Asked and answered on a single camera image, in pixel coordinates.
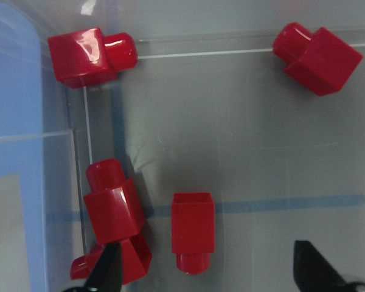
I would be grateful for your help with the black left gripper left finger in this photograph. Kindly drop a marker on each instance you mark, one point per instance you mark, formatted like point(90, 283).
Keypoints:
point(107, 274)

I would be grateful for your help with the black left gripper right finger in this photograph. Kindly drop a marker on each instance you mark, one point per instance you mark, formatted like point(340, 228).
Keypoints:
point(312, 272)

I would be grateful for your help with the red block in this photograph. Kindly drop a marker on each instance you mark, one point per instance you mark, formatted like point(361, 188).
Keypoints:
point(136, 260)
point(320, 60)
point(193, 231)
point(88, 57)
point(113, 205)

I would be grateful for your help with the blue plastic tray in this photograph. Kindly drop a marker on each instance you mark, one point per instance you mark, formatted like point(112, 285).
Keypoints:
point(22, 224)

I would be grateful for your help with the clear plastic storage box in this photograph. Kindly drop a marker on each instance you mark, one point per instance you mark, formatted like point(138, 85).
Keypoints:
point(209, 108)

